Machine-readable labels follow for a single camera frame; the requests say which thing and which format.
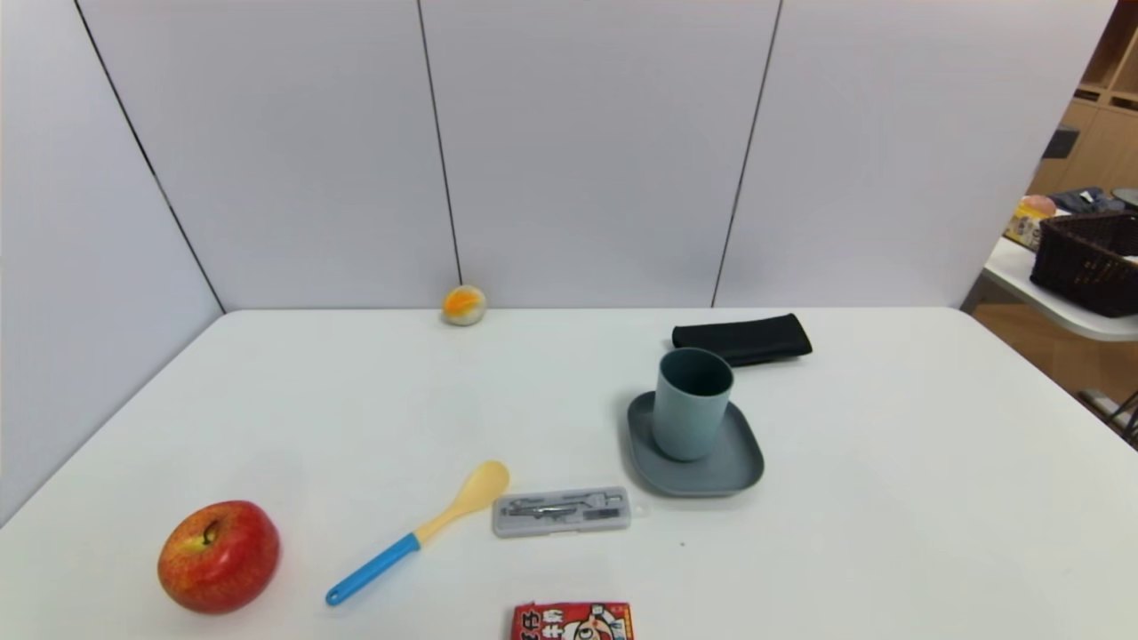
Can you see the blue-green plastic cup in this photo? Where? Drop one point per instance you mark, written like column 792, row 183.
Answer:
column 689, row 418

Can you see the grey-blue square dish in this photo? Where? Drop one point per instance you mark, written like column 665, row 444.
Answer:
column 738, row 467

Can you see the white orange plush ball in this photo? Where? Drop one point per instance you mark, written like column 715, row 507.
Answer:
column 464, row 305

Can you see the black folded pouch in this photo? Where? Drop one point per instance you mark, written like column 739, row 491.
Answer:
column 756, row 336

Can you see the clear plastic tool case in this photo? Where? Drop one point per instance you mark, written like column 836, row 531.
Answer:
column 560, row 513

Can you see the red snack packet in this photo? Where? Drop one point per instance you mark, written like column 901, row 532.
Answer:
column 569, row 624

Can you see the red apple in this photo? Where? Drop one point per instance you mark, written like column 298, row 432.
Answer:
column 218, row 560

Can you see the yellow pink package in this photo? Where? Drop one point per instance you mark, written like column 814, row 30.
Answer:
column 1029, row 220

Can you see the white side table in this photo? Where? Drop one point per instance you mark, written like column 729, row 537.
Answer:
column 1058, row 307

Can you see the dark wicker basket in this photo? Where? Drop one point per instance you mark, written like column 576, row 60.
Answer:
column 1085, row 262

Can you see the dark blue cloth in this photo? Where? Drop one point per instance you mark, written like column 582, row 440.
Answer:
column 1086, row 199

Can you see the wooden shelf unit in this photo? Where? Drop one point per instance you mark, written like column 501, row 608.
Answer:
column 1098, row 151

